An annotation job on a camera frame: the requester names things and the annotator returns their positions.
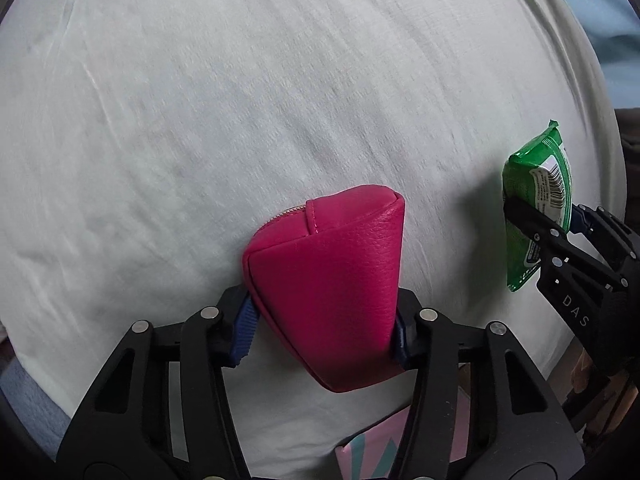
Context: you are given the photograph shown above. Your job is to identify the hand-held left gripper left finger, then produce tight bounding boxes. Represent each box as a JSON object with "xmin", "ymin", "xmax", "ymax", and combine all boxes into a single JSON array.
[{"xmin": 56, "ymin": 285, "xmax": 262, "ymax": 480}]

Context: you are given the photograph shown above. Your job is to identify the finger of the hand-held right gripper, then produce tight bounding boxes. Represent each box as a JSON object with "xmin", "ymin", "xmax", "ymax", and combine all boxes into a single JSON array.
[
  {"xmin": 502, "ymin": 197, "xmax": 629, "ymax": 294},
  {"xmin": 570, "ymin": 203, "xmax": 640, "ymax": 267}
]

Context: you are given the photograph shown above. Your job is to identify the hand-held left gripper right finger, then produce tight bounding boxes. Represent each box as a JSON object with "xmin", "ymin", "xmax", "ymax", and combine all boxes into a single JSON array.
[{"xmin": 389, "ymin": 287, "xmax": 587, "ymax": 480}]

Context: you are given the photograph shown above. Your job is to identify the green wipes packet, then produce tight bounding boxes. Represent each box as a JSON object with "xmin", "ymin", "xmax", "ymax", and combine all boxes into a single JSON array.
[{"xmin": 501, "ymin": 119, "xmax": 574, "ymax": 294}]

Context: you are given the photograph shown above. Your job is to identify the pink zip pouch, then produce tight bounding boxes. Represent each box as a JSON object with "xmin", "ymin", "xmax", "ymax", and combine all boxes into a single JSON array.
[{"xmin": 242, "ymin": 184, "xmax": 407, "ymax": 394}]

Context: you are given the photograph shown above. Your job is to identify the cardboard box with patterned outside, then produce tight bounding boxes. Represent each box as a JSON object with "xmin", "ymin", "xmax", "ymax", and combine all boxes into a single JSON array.
[{"xmin": 334, "ymin": 360, "xmax": 474, "ymax": 480}]

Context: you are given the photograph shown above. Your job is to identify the light blue hanging sheet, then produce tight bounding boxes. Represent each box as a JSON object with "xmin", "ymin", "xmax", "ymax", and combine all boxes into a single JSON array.
[{"xmin": 537, "ymin": 0, "xmax": 640, "ymax": 112}]

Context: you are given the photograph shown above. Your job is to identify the pale green bed sheet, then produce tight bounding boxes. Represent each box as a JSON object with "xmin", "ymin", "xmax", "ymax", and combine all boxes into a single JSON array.
[{"xmin": 0, "ymin": 0, "xmax": 627, "ymax": 480}]

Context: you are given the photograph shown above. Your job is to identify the blue-grey blanket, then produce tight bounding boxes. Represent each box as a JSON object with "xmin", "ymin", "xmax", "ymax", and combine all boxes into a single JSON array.
[{"xmin": 0, "ymin": 354, "xmax": 72, "ymax": 462}]

